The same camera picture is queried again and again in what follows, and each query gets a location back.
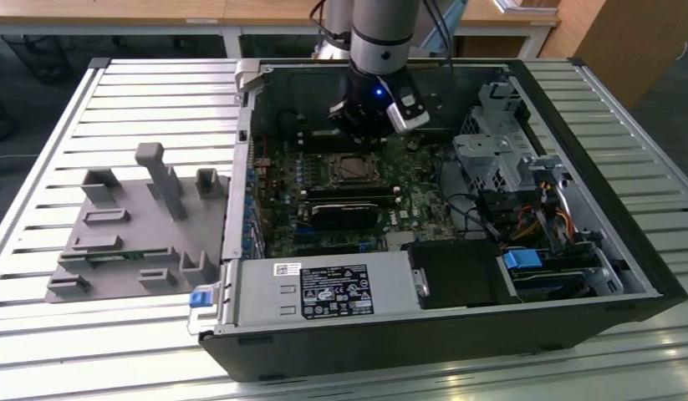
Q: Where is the metal CPU socket cover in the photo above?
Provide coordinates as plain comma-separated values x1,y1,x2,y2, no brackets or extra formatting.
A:
331,153,381,184

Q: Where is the CPU socket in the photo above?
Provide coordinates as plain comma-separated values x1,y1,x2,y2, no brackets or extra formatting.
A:
327,152,385,185

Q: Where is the silver metal disk bay cage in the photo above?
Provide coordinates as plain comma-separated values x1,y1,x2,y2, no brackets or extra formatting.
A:
452,81,550,195

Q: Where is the black graphics card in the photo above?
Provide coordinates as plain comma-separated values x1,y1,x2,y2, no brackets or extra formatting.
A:
308,201,383,230

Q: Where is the green motherboard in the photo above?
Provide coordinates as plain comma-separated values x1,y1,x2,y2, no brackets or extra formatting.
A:
248,133,463,258

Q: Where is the small silver heatsink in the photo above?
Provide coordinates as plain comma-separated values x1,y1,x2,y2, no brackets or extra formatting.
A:
385,231,422,251

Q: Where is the white paper stack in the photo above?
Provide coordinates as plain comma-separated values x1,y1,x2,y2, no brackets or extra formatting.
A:
491,0,563,14

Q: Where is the black plastic shroud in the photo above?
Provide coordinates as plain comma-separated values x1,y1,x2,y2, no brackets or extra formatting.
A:
404,240,516,310

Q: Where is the blue disk carrier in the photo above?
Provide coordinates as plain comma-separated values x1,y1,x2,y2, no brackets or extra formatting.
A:
503,246,543,272

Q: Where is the grey power supply box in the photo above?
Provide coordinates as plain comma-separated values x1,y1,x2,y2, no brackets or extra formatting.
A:
232,250,430,331

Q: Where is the light wooden cabinet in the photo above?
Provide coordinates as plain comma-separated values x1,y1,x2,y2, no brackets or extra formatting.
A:
538,0,688,110

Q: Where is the blue case latch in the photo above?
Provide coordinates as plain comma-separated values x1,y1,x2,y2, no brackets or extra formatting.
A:
188,283,220,312

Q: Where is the green RAM stick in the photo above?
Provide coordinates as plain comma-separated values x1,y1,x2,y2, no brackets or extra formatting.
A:
86,249,173,262

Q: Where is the grey plastic parts rack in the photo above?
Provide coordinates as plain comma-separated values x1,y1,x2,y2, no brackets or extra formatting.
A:
45,141,233,304

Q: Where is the black PC tower case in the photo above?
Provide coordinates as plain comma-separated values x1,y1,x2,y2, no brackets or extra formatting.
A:
197,58,688,383

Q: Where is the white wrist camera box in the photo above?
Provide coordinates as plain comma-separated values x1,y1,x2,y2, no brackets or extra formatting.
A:
384,77,434,135

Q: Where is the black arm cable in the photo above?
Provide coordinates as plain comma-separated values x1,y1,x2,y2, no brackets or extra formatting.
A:
423,0,458,72

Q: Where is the thin black wire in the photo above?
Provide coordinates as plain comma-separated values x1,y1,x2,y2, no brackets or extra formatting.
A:
442,192,510,242

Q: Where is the silver metal drive bracket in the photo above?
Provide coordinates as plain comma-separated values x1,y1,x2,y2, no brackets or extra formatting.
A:
522,155,627,296

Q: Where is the orange yellow wire bundle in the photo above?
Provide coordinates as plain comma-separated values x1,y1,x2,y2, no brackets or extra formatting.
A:
514,206,578,241

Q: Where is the wooden desk white frame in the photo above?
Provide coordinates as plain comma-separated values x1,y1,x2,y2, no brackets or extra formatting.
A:
0,0,563,59

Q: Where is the black wire basket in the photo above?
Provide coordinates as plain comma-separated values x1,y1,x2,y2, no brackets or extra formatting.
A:
0,33,81,87

